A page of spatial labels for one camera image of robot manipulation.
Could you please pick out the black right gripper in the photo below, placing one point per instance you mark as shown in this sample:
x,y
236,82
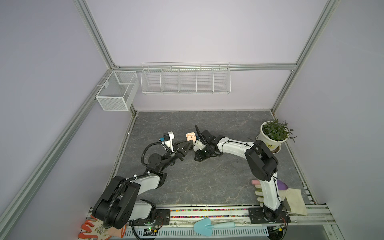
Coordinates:
x,y
200,157

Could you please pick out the purple pink garden trowel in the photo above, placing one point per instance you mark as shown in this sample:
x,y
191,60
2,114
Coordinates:
x,y
281,185

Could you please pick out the pink earbud charging case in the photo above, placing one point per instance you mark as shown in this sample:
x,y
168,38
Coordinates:
x,y
191,136

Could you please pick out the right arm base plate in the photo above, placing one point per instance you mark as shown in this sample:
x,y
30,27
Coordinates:
x,y
259,215

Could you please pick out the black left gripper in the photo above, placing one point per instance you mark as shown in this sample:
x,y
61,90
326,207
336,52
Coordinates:
x,y
177,151

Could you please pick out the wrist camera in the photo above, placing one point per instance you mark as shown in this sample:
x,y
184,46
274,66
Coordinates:
x,y
198,145
167,141

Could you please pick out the potted green plant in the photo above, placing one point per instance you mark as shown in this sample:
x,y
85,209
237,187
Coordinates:
x,y
274,133

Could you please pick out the green circuit board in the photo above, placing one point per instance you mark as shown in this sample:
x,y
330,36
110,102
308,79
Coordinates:
x,y
150,232

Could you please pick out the red white work glove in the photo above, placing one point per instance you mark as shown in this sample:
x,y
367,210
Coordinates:
x,y
93,229

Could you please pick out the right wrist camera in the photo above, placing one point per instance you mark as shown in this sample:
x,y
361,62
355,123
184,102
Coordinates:
x,y
198,145

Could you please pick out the teal garden trowel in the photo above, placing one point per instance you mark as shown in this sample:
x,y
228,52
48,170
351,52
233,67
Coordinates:
x,y
205,227

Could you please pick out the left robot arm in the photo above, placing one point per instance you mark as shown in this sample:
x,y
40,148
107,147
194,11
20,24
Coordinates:
x,y
119,202

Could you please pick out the white mesh box basket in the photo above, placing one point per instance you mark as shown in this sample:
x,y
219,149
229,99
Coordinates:
x,y
118,91

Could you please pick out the white wire shelf basket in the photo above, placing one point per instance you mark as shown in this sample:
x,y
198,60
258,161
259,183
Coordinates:
x,y
186,78

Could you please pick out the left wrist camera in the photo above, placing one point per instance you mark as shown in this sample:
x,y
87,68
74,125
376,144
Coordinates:
x,y
167,141

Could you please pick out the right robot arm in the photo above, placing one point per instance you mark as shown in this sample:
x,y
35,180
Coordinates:
x,y
262,163

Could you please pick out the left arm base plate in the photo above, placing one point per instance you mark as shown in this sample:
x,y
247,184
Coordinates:
x,y
161,217

